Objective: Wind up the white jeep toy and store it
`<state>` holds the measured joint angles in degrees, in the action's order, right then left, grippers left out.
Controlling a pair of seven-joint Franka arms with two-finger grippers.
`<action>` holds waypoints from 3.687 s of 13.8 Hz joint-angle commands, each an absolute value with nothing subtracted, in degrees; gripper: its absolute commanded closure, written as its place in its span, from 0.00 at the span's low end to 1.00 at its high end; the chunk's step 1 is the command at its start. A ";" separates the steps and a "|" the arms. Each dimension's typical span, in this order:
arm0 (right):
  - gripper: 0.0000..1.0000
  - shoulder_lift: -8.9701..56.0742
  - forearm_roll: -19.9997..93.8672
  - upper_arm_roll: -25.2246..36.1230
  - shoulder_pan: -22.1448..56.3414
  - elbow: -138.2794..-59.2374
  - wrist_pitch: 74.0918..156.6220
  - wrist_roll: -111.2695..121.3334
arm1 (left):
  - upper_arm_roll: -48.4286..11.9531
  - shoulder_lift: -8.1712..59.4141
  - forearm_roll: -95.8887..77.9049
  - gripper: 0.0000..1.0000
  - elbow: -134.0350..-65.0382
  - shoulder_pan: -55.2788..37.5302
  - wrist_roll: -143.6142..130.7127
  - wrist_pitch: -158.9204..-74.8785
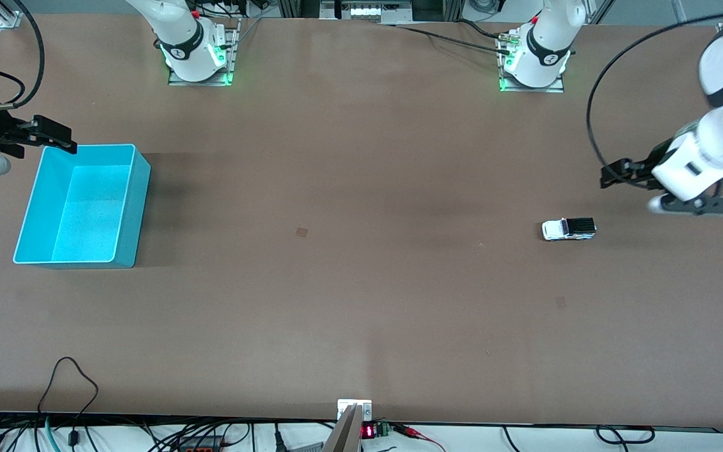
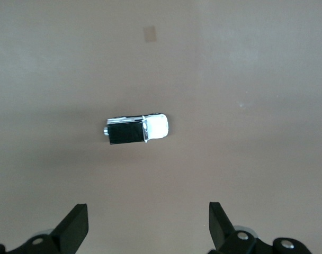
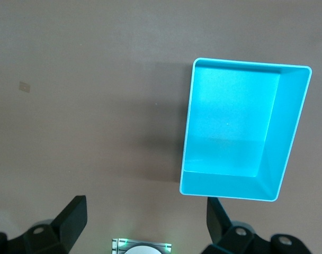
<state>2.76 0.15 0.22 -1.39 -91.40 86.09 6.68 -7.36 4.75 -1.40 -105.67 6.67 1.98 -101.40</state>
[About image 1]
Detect white jeep toy black roof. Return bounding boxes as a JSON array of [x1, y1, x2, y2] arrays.
[[542, 217, 597, 242]]

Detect teal plastic bin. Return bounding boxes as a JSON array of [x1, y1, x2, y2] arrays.
[[13, 144, 151, 270]]

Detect white LED light unit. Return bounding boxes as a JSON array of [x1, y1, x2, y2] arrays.
[[347, 4, 395, 19]]

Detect power strip red switches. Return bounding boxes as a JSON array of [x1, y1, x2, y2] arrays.
[[178, 434, 227, 452]]

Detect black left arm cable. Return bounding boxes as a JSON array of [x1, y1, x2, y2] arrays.
[[586, 0, 723, 189]]

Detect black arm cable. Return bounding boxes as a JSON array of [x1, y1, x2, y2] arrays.
[[0, 0, 46, 111], [586, 0, 723, 189]]

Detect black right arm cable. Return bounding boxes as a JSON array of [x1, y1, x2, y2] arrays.
[[0, 0, 46, 111]]

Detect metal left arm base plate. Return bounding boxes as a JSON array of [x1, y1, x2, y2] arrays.
[[498, 35, 565, 94]]

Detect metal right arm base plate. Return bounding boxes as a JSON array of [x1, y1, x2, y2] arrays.
[[168, 18, 235, 87]]

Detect black cable on table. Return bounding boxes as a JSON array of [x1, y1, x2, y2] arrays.
[[392, 20, 514, 56]]

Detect black coiled cable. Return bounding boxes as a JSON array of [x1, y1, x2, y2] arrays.
[[594, 425, 656, 445]]

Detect thin black looped cable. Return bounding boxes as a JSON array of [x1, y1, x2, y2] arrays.
[[36, 357, 100, 448]]

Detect red clip lead wire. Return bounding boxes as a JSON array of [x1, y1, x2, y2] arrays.
[[392, 424, 447, 452]]

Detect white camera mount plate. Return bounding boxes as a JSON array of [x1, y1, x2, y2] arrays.
[[337, 399, 373, 422]]

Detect grey aluminium mount bar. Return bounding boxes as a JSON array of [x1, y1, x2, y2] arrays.
[[322, 404, 364, 452]]

